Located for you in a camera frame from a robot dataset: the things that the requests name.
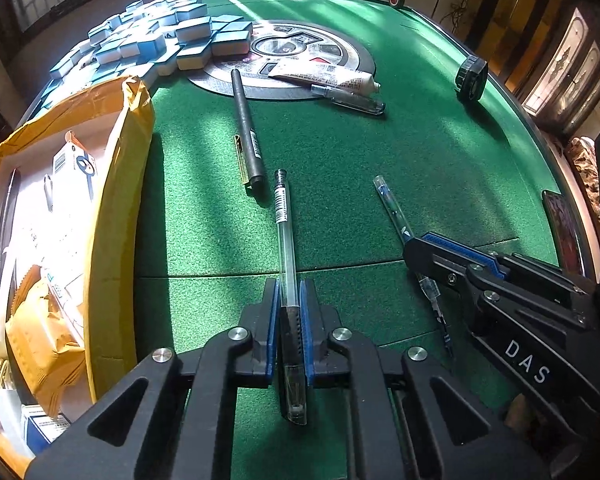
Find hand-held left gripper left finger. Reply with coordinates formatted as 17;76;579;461
24;279;281;480

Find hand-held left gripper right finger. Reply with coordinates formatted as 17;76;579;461
299;279;551;480

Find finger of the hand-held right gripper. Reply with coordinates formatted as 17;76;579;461
402;232;597;307

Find blue ink pen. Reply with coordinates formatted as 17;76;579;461
372;175;455;358

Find clear gel pen black cap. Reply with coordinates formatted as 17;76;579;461
272;169;311;426

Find white foam box yellow tape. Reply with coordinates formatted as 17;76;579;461
0;75;156;466

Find white printed sachet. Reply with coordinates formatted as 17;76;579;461
27;210;91;348

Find brown snack packet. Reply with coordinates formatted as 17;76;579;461
5;264;88;420

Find blue white medicine box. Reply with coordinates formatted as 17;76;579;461
19;404;75;445

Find black smartphone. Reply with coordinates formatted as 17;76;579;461
541;189;583;273

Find floral cloth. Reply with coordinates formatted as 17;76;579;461
565;136;600;233

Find black round cap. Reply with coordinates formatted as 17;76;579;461
455;56;489;104

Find clear pen cap piece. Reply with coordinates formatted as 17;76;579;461
311;84;387;117

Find long black pen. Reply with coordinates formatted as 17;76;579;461
229;69;266;195

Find glass door cabinet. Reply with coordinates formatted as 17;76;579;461
520;5;600;133

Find white ointment tube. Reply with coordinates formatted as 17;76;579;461
267;57;382;95

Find round grey table centre panel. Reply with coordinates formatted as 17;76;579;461
187;22;376;101

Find pile of mahjong tiles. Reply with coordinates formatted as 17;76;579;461
17;0;253;126

